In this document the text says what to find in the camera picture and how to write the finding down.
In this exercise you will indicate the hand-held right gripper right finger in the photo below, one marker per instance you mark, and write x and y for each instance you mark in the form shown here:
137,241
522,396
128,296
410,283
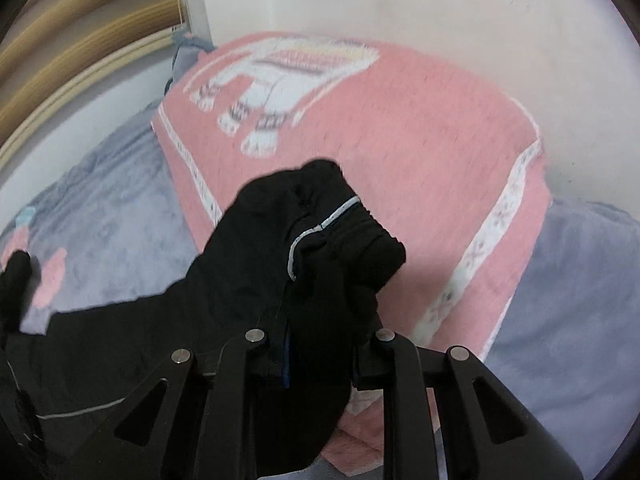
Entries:
405,385

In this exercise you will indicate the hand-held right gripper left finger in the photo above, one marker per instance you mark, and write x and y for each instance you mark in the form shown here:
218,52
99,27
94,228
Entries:
235,380

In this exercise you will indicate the black jacket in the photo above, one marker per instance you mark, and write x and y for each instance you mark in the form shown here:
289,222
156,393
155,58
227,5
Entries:
250,260

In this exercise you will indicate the grey floral blanket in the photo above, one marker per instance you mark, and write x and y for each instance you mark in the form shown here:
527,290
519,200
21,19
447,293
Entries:
100,200

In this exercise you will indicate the pink elephant pillow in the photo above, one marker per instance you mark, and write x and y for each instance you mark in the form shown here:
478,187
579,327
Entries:
400,135

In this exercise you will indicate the grey pillow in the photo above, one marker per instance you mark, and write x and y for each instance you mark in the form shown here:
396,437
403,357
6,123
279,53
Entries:
187,55

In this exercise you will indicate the wooden slatted headboard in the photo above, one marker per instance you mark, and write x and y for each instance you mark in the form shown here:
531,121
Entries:
75,10

